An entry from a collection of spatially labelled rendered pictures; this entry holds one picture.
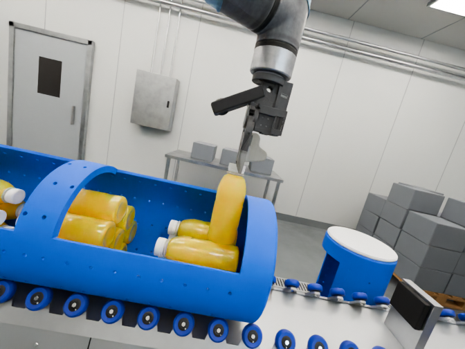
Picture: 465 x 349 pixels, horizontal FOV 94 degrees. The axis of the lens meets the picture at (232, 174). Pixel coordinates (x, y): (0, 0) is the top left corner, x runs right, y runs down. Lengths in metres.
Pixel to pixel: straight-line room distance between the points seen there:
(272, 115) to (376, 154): 4.06
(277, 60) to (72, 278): 0.56
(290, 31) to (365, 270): 0.87
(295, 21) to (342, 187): 3.93
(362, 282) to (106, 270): 0.90
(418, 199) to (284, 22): 3.18
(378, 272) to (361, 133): 3.43
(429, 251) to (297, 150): 2.10
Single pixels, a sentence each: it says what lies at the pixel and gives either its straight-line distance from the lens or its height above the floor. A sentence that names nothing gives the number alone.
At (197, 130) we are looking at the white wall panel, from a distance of 3.76.
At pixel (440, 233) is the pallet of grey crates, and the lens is 3.25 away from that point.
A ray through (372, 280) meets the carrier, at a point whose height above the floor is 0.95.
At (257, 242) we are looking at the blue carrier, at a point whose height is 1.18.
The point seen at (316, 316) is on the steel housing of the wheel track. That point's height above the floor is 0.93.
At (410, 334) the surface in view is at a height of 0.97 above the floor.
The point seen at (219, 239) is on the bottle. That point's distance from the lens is 0.50.
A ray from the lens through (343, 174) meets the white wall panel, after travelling 4.27.
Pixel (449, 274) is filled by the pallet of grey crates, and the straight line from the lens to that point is 3.57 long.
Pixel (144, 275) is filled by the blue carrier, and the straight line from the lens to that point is 0.46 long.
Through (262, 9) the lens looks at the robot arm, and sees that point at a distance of 0.48.
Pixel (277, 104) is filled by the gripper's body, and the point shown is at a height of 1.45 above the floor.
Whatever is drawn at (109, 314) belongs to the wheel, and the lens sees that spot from 0.59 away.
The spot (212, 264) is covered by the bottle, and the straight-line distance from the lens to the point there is 0.49.
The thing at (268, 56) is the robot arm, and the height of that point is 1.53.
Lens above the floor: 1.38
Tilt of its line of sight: 11 degrees down
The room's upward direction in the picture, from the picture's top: 13 degrees clockwise
